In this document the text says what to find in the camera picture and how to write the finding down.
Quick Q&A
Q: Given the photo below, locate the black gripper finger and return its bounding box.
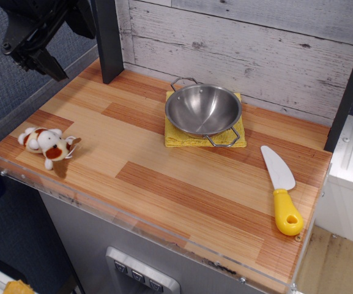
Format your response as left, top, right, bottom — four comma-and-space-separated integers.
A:
13, 56, 32, 72
31, 48, 68, 81

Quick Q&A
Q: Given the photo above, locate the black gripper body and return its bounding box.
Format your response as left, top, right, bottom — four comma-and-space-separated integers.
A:
1, 1, 72, 58

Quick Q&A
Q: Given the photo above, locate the stainless steel colander bowl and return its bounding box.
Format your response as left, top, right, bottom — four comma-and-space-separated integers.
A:
165, 77, 242, 147

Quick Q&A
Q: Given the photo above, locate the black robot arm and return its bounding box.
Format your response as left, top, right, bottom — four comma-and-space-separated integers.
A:
0, 0, 96, 81

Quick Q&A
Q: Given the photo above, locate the yellow towel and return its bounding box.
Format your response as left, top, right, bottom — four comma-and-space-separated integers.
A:
164, 90, 248, 149

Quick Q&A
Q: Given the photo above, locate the white brown plush dog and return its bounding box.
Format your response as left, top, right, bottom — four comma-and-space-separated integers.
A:
18, 127, 81, 178

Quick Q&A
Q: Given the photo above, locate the yellow object bottom left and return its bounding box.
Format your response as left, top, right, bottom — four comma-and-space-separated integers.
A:
3, 280, 36, 294

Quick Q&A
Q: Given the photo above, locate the silver dispenser button panel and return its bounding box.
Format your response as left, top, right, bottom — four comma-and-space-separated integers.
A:
105, 246, 181, 294

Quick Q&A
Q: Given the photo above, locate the clear acrylic edge guard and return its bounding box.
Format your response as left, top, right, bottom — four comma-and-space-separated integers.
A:
0, 148, 333, 294

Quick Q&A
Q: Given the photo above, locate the white ribbed cabinet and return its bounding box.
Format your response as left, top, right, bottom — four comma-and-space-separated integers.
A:
314, 115, 353, 241

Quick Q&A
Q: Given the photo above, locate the dark vertical post left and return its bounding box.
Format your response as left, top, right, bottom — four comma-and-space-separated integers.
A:
91, 0, 124, 84

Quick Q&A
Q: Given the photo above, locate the dark vertical post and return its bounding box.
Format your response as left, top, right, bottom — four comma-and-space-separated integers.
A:
324, 69, 353, 153
91, 0, 124, 84

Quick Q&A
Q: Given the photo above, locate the toy knife yellow handle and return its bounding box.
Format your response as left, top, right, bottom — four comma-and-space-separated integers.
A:
261, 146, 303, 236

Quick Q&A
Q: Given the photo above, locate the dark vertical post right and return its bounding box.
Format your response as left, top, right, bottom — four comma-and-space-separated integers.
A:
324, 69, 353, 153

